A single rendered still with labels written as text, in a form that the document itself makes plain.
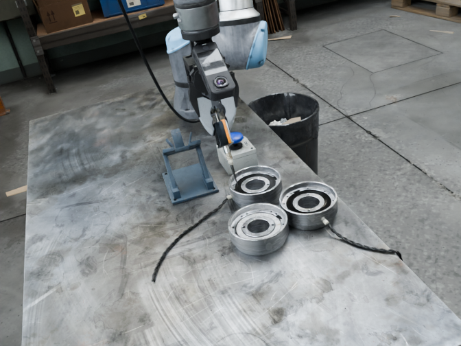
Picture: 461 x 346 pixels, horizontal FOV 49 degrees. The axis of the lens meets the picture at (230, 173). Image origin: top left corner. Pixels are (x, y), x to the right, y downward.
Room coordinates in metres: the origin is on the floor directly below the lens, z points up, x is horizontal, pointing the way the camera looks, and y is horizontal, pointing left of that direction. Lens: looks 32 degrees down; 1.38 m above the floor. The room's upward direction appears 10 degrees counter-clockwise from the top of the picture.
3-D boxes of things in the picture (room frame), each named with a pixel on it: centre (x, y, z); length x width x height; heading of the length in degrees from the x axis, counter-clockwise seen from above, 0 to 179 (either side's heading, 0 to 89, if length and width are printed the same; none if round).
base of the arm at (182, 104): (1.32, 0.05, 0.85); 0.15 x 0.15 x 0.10
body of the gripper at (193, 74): (0.93, 0.01, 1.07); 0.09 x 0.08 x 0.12; 11
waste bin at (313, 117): (2.01, -0.27, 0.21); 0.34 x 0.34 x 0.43
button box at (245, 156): (0.98, -0.02, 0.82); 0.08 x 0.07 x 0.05; 13
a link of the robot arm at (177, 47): (1.32, 0.04, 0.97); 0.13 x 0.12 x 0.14; 76
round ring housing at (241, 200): (0.84, -0.04, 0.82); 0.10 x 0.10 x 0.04
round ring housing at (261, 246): (0.71, -0.03, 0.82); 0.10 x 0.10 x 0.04
